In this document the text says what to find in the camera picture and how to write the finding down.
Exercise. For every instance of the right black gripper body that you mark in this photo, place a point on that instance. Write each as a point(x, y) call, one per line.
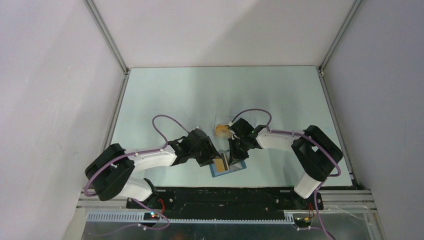
point(236, 140)

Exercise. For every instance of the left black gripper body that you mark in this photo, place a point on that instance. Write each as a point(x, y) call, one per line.
point(195, 152)

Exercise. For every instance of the blue card holder wallet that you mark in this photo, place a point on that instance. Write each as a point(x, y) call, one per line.
point(237, 167)

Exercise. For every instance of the single orange credit card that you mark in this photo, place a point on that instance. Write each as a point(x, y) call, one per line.
point(221, 164)

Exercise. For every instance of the clear acrylic box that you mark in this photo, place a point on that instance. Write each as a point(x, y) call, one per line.
point(225, 119)

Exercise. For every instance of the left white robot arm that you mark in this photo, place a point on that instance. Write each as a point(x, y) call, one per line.
point(110, 175)

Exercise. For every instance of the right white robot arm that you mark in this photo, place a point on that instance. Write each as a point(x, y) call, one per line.
point(315, 151)

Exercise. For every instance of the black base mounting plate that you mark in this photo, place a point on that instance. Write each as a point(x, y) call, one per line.
point(232, 203)

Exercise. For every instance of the left aluminium frame rail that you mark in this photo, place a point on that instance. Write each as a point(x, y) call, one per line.
point(112, 72)

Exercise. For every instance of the aluminium frame rail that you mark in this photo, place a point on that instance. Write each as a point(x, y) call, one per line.
point(112, 72)
point(321, 70)

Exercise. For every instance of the right aluminium frame rail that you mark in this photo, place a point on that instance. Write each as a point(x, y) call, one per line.
point(321, 70)

